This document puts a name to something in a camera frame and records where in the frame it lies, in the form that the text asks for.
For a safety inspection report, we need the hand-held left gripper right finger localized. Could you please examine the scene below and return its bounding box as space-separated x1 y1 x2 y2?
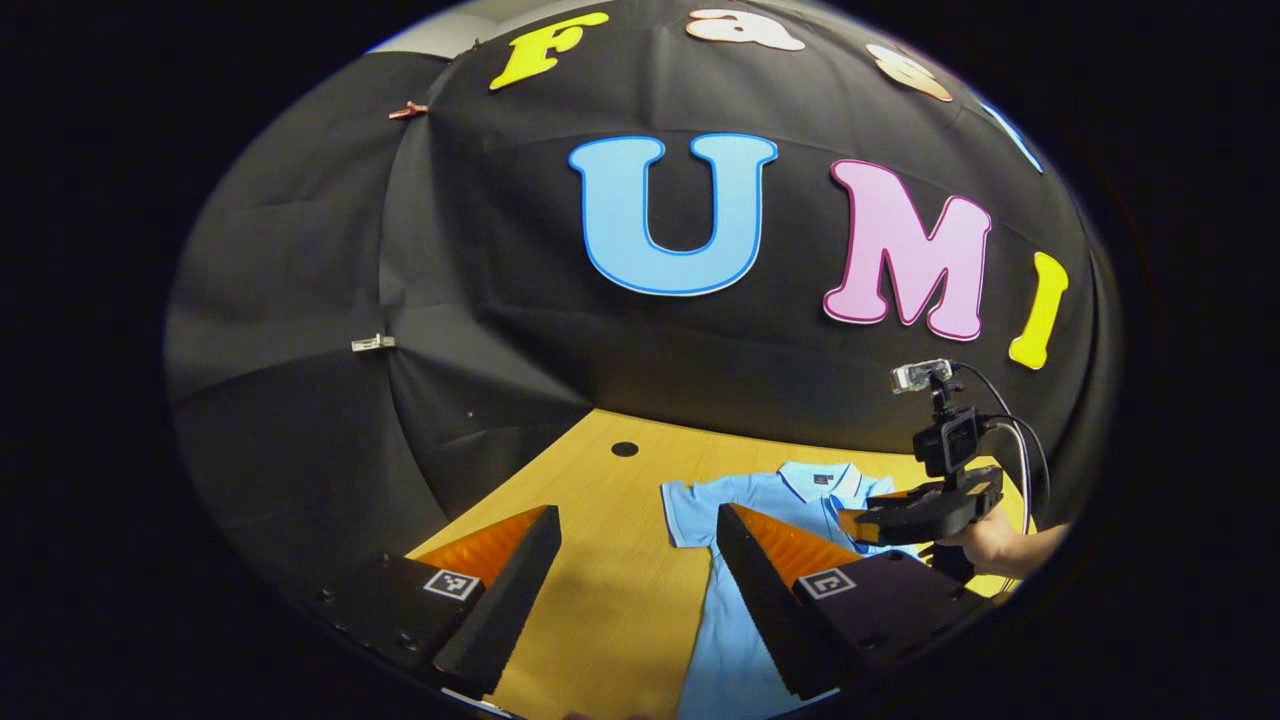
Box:
715 502 1001 700

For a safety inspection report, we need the black backdrop cloth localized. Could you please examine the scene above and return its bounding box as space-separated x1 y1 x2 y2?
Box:
165 0 1121 601

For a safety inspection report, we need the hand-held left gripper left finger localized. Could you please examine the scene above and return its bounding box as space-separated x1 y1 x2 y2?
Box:
312 504 564 699

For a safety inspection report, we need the light blue T-shirt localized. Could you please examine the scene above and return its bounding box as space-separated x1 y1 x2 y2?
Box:
660 462 921 720

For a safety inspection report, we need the black cable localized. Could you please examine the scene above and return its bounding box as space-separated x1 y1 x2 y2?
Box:
950 362 1053 536

